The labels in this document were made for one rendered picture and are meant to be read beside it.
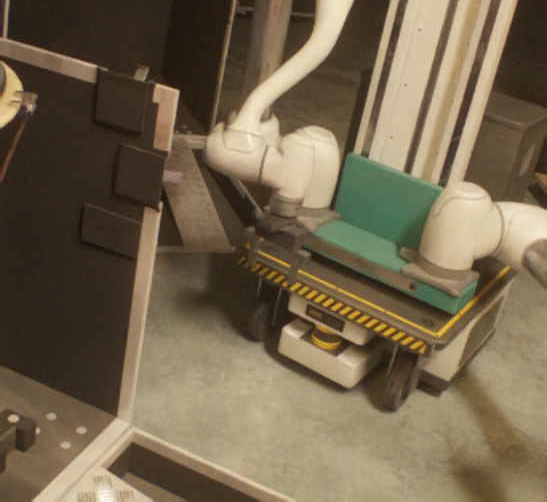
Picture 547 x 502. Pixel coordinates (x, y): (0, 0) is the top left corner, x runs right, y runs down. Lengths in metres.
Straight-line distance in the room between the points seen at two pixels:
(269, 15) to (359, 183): 0.59
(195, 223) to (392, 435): 1.27
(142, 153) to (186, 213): 1.65
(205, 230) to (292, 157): 1.17
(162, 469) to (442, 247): 0.93
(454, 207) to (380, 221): 0.34
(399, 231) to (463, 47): 0.57
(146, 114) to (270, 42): 0.74
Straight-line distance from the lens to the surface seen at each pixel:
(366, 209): 2.46
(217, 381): 2.38
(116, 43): 4.55
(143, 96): 1.56
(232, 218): 3.35
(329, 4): 2.12
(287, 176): 2.06
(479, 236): 2.22
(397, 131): 2.46
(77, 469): 1.78
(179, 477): 1.92
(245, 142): 2.07
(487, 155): 2.49
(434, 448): 2.36
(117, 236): 1.69
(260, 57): 2.26
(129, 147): 1.60
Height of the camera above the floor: 1.38
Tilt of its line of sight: 24 degrees down
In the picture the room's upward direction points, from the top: 12 degrees clockwise
